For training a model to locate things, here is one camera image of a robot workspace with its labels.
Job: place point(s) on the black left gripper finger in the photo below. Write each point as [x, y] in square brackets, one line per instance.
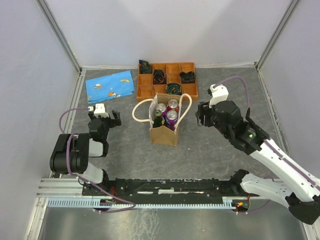
[117, 119]
[91, 115]

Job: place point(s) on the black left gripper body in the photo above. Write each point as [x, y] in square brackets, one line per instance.
[107, 123]

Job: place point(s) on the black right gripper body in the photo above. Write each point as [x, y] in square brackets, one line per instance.
[220, 128]

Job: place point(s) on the red soda can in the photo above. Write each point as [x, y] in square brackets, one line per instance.
[173, 105]

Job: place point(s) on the purple soda can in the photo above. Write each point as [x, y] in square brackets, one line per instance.
[171, 118]
[163, 108]

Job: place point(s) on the green glass bottle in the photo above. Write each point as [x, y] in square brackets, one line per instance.
[158, 120]

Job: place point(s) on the brown canvas bag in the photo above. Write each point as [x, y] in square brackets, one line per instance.
[163, 135]

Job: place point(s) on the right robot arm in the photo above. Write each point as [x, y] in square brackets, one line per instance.
[297, 190]

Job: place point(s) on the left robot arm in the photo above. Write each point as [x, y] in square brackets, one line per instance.
[71, 156]

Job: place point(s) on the blue space-print cloth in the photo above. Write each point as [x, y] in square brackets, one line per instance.
[109, 87]

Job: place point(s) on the black rolled sock right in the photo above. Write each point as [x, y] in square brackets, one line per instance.
[187, 77]

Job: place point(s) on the dark rolled sock front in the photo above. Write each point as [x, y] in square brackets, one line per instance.
[173, 88]

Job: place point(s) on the wooden compartment tray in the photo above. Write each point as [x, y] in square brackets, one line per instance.
[146, 89]

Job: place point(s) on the dark rolled sock middle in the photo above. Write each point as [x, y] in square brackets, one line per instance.
[159, 77]

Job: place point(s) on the dark rolled sock top-left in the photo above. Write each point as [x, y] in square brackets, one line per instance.
[145, 67]

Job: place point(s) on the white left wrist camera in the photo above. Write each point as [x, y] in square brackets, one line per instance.
[100, 111]

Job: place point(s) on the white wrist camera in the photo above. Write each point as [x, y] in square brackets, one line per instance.
[100, 111]
[218, 94]

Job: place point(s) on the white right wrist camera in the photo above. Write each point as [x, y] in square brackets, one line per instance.
[218, 94]

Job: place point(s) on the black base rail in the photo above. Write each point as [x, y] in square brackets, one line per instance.
[170, 188]

